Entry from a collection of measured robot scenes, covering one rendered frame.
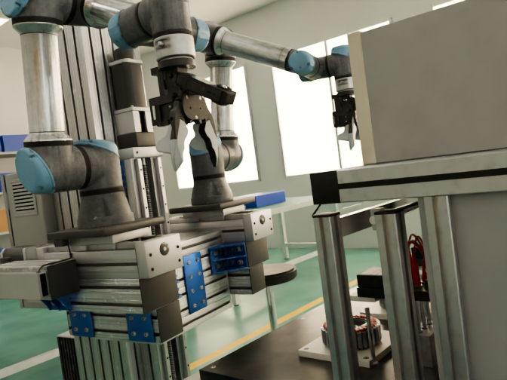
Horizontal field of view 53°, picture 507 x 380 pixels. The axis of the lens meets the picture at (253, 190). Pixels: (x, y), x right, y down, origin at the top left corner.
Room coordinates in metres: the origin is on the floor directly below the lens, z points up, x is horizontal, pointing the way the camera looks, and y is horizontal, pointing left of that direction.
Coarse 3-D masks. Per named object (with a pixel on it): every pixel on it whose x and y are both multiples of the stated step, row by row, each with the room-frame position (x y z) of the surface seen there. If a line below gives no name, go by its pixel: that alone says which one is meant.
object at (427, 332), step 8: (424, 328) 0.85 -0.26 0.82; (432, 328) 0.85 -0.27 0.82; (424, 336) 0.82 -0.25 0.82; (432, 336) 0.83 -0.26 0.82; (424, 344) 0.82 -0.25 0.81; (432, 344) 0.82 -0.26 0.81; (424, 352) 0.83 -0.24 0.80; (432, 352) 0.82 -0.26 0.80; (424, 360) 0.83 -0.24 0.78; (432, 360) 0.82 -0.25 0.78
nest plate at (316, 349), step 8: (320, 336) 1.01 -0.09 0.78; (384, 336) 0.96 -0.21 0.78; (312, 344) 0.97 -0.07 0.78; (320, 344) 0.96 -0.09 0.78; (376, 344) 0.92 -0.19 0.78; (384, 344) 0.92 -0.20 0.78; (304, 352) 0.94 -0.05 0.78; (312, 352) 0.93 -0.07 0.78; (320, 352) 0.92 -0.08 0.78; (328, 352) 0.92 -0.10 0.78; (360, 352) 0.90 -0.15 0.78; (368, 352) 0.89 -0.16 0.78; (376, 352) 0.89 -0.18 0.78; (384, 352) 0.89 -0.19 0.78; (328, 360) 0.90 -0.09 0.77; (360, 360) 0.86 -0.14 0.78; (368, 360) 0.85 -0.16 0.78; (376, 360) 0.87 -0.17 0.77
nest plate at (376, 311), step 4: (376, 304) 1.17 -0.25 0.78; (372, 308) 1.14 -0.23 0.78; (376, 308) 1.14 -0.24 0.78; (380, 308) 1.14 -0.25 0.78; (384, 308) 1.13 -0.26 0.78; (360, 312) 1.13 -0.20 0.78; (364, 312) 1.12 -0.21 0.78; (372, 312) 1.12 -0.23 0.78; (376, 312) 1.11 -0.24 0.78; (380, 312) 1.11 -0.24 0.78; (384, 312) 1.11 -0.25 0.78; (372, 316) 1.11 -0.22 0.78; (376, 316) 1.10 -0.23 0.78; (380, 316) 1.10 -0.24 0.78; (384, 316) 1.09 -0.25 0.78
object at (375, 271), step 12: (360, 276) 0.90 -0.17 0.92; (372, 276) 0.88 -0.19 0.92; (360, 288) 0.90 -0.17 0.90; (372, 288) 0.88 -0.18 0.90; (420, 288) 0.84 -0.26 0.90; (360, 300) 0.90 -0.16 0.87; (372, 300) 0.89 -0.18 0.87; (420, 300) 0.82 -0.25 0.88; (420, 312) 0.86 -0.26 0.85; (420, 324) 0.84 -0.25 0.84
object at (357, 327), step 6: (354, 318) 0.99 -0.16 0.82; (360, 318) 0.98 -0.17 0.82; (372, 318) 0.96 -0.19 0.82; (324, 324) 0.97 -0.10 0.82; (354, 324) 0.98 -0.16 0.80; (360, 324) 0.98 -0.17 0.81; (366, 324) 0.93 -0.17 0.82; (372, 324) 0.93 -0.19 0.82; (378, 324) 0.93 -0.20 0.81; (324, 330) 0.94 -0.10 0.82; (360, 330) 0.91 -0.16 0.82; (366, 330) 0.91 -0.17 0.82; (372, 330) 0.91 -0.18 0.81; (378, 330) 0.92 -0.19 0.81; (324, 336) 0.94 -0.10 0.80; (360, 336) 0.90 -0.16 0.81; (366, 336) 0.90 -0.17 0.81; (378, 336) 0.92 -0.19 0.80; (324, 342) 0.94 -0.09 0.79; (360, 342) 0.90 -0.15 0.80; (366, 342) 0.90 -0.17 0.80; (360, 348) 0.91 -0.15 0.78
